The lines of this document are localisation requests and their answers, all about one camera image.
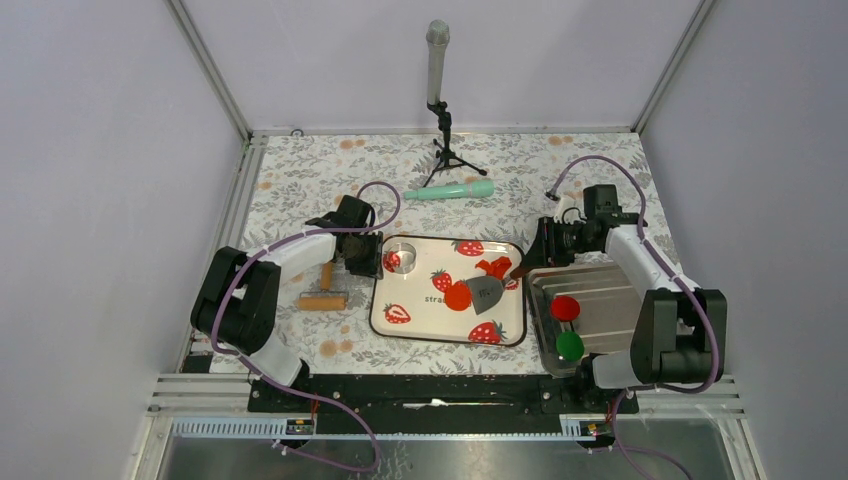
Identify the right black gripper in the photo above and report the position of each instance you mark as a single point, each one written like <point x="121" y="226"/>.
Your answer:
<point x="545" y="252"/>

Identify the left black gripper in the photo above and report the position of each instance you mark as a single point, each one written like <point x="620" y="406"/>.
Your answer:
<point x="370" y="267"/>

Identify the small round metal cup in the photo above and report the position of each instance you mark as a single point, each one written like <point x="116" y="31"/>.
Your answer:
<point x="400" y="258"/>

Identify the strawberry print white tray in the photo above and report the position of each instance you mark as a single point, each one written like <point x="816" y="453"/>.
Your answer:
<point x="411" y="306"/>

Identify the wooden dough roller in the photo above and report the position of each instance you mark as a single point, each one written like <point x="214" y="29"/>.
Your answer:
<point x="325" y="298"/>

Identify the orange dough scrap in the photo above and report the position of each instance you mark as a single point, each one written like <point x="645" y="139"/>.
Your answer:
<point x="497" y="268"/>

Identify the wooden handled metal scraper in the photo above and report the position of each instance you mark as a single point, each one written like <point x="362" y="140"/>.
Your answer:
<point x="487" y="291"/>

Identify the orange dough piece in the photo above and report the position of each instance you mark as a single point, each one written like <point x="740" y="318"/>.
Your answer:
<point x="458" y="296"/>

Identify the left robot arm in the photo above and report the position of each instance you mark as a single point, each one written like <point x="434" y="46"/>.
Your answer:
<point x="237" y="301"/>

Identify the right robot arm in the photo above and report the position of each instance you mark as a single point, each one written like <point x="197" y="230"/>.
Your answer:
<point x="678" y="338"/>

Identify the red dough disc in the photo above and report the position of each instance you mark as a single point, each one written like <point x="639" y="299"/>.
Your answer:
<point x="565" y="308"/>

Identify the green dough disc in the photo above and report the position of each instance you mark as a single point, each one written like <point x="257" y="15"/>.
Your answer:
<point x="570" y="346"/>

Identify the stainless steel tray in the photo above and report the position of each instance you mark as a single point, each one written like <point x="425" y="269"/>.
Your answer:
<point x="609" y="308"/>

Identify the mint green rolling pin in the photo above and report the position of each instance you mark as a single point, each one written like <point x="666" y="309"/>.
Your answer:
<point x="475" y="189"/>

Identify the black tripod mic stand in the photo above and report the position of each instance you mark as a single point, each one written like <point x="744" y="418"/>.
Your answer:
<point x="446" y="158"/>

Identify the silver microphone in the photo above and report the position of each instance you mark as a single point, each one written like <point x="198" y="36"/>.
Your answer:
<point x="437" y="38"/>

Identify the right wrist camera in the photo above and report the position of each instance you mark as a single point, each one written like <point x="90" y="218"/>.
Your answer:
<point x="600" y="204"/>

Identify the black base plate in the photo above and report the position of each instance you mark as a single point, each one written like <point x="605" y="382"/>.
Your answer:
<point x="431" y="404"/>

